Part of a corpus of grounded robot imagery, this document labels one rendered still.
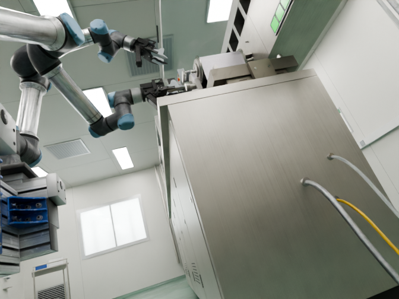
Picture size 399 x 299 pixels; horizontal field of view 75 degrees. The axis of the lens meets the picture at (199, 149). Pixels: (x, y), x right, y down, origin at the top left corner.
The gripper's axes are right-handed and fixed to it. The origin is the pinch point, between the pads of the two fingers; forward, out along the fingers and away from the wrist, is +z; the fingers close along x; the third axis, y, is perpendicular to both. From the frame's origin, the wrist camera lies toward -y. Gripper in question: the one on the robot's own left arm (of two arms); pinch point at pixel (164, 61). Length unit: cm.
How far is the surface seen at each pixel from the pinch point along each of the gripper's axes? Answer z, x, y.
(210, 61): 23.5, -5.1, 6.9
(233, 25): 23, 5, 51
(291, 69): 62, -23, 4
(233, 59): 34.0, -5.1, 14.4
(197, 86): 22.0, 2.2, -5.4
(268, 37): 46, -20, 22
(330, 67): 150, 185, 260
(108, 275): -74, 551, -167
